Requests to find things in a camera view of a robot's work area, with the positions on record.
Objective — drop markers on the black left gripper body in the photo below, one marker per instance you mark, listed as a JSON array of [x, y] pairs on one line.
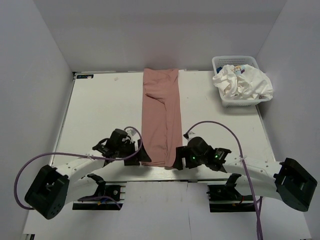
[[126, 149]]

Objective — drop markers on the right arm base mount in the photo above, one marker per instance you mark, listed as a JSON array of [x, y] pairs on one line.
[[225, 199]]

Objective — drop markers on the white printed t shirt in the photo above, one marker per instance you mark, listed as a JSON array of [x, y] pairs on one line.
[[243, 82]]

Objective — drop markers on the blue table label sticker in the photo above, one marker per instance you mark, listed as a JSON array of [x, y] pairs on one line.
[[84, 76]]

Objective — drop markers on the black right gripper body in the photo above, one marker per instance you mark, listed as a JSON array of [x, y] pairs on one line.
[[192, 161]]

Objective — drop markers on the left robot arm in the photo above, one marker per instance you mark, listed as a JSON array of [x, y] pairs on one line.
[[56, 186]]

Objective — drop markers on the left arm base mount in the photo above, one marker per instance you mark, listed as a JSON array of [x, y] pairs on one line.
[[113, 202]]

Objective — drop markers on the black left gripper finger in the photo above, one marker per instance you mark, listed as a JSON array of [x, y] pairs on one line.
[[131, 162], [142, 155]]

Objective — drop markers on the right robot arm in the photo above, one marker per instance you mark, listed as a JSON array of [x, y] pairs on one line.
[[287, 181]]

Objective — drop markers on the white plastic basket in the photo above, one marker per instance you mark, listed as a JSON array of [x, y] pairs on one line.
[[219, 61]]

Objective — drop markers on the pink t shirt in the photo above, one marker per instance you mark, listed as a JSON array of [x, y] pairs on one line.
[[161, 116]]

